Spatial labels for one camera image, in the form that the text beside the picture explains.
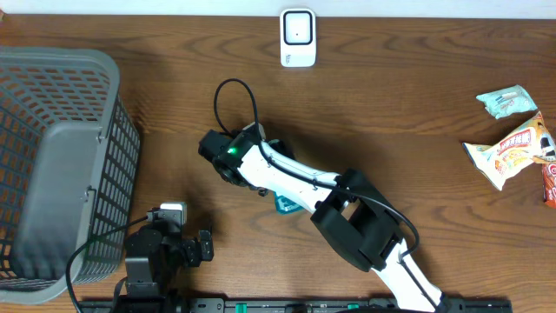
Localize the blue mouthwash bottle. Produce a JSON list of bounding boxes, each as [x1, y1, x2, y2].
[[274, 192, 304, 215]]

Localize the yellow snack bag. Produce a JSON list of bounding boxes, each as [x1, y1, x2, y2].
[[462, 111, 555, 190]]

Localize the teal wet wipes pack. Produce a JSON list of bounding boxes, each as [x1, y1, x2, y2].
[[476, 84, 538, 119]]

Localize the brown Top chocolate bar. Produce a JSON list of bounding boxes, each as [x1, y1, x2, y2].
[[542, 163, 556, 209]]

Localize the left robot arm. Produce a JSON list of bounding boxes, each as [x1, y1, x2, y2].
[[111, 220, 214, 313]]

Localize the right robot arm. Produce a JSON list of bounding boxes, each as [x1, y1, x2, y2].
[[199, 127, 450, 312]]

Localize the white barcode scanner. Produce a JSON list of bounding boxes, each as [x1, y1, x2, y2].
[[280, 8, 316, 68]]

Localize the grey plastic shopping basket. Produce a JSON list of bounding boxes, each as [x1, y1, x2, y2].
[[1, 47, 141, 305]]

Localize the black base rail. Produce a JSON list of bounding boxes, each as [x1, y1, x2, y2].
[[76, 296, 513, 313]]

